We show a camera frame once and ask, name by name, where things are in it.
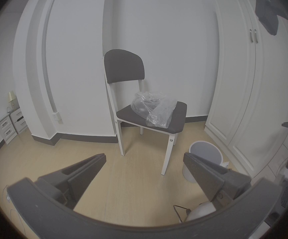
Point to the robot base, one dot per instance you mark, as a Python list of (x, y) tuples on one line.
[(201, 210)]

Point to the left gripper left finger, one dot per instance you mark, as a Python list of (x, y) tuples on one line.
[(84, 175)]

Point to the white bedside table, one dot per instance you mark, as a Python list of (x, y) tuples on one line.
[(9, 128)]

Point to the small table lamp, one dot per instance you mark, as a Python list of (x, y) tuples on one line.
[(11, 97)]

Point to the white wall socket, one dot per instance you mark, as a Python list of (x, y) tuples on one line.
[(56, 116)]

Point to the white wardrobe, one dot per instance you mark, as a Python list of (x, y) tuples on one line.
[(233, 83)]

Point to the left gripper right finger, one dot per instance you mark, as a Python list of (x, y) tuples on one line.
[(208, 178)]

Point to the white chair with grey cushions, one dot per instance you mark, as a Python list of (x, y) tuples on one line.
[(124, 66)]

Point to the clear plastic bag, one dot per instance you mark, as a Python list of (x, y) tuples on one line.
[(156, 113)]

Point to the white printed wrapper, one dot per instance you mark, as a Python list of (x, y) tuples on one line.
[(225, 165)]

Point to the white trash bin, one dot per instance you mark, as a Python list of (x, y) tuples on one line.
[(203, 150)]

